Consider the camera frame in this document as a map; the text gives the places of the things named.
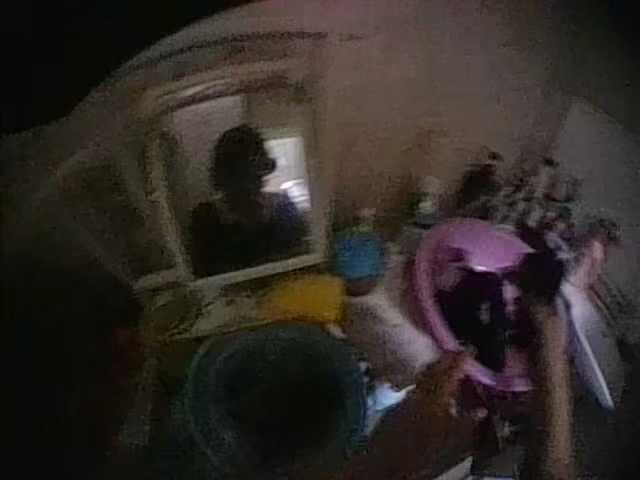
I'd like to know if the person's left hand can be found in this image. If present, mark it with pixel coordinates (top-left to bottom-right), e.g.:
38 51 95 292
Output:
418 352 484 418

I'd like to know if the dark purple cloth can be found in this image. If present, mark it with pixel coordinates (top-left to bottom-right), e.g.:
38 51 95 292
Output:
439 242 569 376

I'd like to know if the light blue bottle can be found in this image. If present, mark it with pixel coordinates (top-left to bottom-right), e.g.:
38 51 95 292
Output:
367 379 419 436

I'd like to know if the white plastic panel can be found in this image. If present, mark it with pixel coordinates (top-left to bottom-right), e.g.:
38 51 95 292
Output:
558 279 617 412

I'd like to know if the pink plastic basin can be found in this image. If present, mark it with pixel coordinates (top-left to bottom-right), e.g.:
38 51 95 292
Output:
413 218 569 397

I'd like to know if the blue mesh scrubber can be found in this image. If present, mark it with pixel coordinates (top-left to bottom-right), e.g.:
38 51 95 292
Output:
331 231 387 282

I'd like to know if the yellow plastic container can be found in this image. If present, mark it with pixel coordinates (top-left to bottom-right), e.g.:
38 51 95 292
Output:
259 272 350 332

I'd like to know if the teal plastic wash basin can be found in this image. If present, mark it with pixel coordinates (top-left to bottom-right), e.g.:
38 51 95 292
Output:
182 323 375 480

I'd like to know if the cluttered shelf of toiletries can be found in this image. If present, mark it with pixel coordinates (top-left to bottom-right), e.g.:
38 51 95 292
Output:
449 149 622 251

